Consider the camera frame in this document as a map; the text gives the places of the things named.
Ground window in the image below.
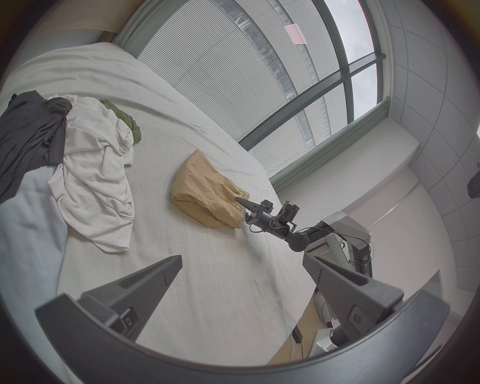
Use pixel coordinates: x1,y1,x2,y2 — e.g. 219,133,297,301
137,0,387,177

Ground pale grey garment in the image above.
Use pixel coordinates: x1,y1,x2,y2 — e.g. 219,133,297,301
0,165,70,301

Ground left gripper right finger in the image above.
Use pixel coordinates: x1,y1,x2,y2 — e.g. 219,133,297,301
312,255,406,341

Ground blue-green curtain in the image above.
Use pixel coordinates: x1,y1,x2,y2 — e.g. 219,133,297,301
99,0,188,62

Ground white garment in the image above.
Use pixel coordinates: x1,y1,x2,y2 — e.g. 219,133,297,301
48,95,136,254

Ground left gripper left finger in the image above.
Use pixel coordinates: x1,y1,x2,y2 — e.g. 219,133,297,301
78,254,184,341

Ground tan shorts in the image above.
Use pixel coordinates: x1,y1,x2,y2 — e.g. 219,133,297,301
172,149,251,230

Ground green garment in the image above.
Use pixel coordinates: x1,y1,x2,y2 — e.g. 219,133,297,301
99,98,142,144

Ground black garment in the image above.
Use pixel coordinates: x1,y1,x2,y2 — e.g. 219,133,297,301
0,90,74,205

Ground bed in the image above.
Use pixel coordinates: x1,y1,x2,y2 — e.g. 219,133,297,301
0,0,317,372

